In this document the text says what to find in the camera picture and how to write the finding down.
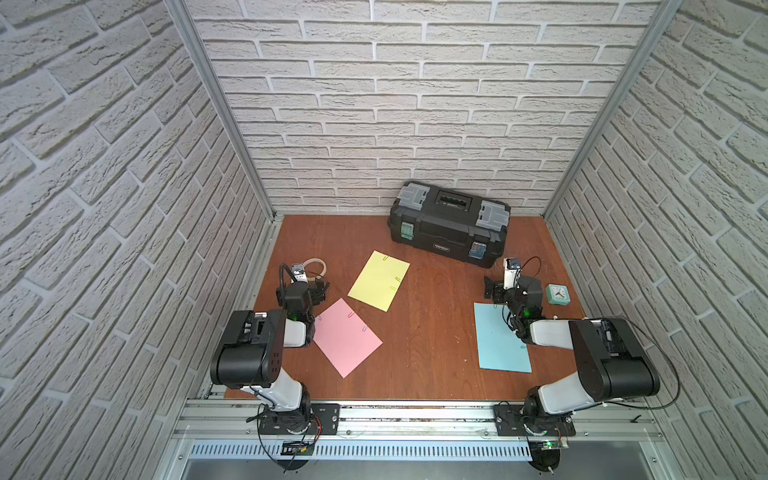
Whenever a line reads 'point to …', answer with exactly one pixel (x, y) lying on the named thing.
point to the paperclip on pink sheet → (364, 328)
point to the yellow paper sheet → (379, 281)
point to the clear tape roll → (311, 260)
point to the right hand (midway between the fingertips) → (504, 275)
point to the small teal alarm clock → (557, 294)
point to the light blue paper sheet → (500, 346)
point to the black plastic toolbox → (450, 222)
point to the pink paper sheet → (343, 337)
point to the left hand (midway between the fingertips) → (302, 276)
